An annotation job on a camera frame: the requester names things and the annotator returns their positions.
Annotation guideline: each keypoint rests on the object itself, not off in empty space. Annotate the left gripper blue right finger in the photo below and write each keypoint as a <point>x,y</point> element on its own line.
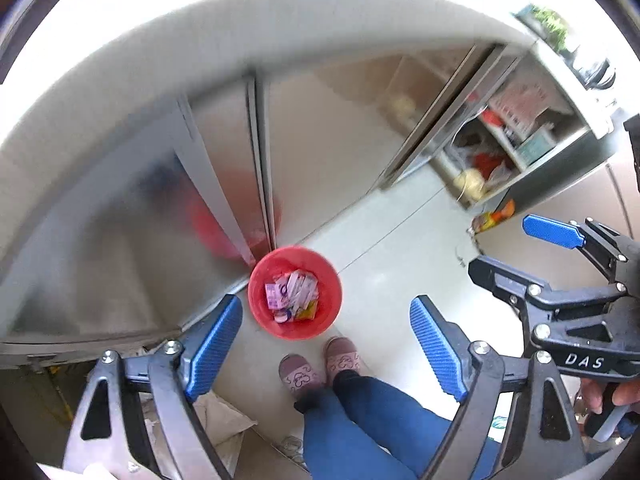
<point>445,347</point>

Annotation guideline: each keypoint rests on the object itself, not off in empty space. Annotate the white plastic sack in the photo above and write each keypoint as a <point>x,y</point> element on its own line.
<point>224,426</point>

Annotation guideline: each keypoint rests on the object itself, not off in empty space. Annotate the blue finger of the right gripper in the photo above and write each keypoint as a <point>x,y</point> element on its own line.
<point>552,231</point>
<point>504,282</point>

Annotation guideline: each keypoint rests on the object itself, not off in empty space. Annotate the person right hand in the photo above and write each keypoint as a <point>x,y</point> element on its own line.
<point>625,393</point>

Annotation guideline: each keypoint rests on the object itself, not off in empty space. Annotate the right pink slipper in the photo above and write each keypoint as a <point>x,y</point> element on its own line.
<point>340,354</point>

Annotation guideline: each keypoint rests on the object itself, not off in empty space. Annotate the red plastic trash bucket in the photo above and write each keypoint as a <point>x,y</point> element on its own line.
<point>313,289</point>

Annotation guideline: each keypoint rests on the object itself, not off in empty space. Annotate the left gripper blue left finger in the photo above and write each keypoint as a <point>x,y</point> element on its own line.
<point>207,344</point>

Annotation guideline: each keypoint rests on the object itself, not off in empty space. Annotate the person legs blue jeans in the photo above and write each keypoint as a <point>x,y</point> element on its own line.
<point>362,428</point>

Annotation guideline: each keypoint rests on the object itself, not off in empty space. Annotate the left pink slipper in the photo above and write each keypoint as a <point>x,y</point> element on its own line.
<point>298,376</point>

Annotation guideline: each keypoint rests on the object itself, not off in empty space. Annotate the green leafy vegetables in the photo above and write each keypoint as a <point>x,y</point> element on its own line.
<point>554,26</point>

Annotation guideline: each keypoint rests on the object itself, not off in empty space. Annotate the pink slipper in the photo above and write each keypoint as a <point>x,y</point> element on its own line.
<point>298,376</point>
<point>340,354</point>

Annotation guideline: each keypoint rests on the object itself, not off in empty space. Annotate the cream yellow bag on shelf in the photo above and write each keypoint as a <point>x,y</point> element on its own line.
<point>470,185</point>

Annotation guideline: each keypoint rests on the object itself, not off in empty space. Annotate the pink printed box on shelf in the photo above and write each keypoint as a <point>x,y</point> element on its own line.
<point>519,102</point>

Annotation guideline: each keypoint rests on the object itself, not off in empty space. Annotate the yellow orange snack bag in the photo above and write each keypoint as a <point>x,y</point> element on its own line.
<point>488,220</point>

